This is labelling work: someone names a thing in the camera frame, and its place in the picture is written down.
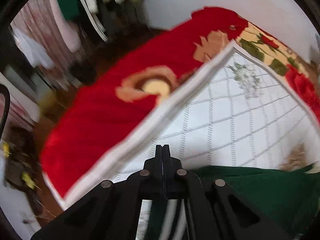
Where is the pink curtain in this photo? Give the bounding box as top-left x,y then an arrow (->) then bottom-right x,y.
1,0 -> 82,128

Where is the red floral blanket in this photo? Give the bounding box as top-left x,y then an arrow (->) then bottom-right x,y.
40,7 -> 319,201

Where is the white quilted mat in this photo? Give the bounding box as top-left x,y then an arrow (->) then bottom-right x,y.
43,42 -> 319,209

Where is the green and cream varsity jacket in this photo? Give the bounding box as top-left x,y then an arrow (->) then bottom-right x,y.
136,165 -> 319,239

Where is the clothes rack with garments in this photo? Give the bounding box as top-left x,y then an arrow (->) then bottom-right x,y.
50,0 -> 146,41

